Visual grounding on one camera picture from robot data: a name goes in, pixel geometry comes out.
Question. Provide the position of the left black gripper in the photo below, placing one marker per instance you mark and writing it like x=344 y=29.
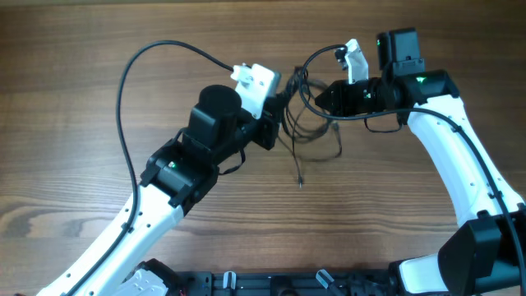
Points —
x=268 y=122

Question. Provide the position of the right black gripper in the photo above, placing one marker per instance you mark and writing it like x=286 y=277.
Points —
x=342 y=106

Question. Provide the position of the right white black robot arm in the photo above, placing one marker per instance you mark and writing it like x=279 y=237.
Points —
x=487 y=252

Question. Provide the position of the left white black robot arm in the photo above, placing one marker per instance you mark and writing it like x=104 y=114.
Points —
x=176 y=177

